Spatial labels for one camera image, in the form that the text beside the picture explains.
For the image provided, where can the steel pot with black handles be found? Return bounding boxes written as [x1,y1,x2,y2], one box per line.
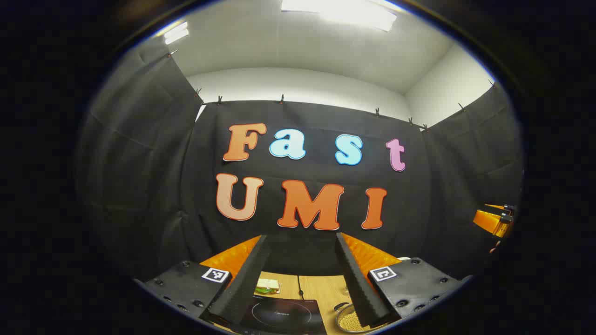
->
[334,302,373,334]

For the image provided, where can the large ceiling light panel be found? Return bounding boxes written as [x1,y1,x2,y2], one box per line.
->
[281,0,397,32]

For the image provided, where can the small ceiling light panel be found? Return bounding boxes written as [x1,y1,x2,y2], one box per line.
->
[163,22,190,45]

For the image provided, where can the sandwich with lettuce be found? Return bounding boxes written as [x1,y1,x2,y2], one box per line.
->
[255,278,281,295]

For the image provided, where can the black induction cooktop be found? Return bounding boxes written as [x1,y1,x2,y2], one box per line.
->
[235,298,327,335]

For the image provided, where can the pile of soybeans in pot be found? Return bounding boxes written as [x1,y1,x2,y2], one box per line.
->
[341,311,368,332]

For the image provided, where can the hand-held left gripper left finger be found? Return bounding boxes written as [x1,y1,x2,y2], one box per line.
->
[135,235,271,327]

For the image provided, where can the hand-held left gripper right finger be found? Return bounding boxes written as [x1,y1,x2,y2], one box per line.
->
[335,232,473,328]

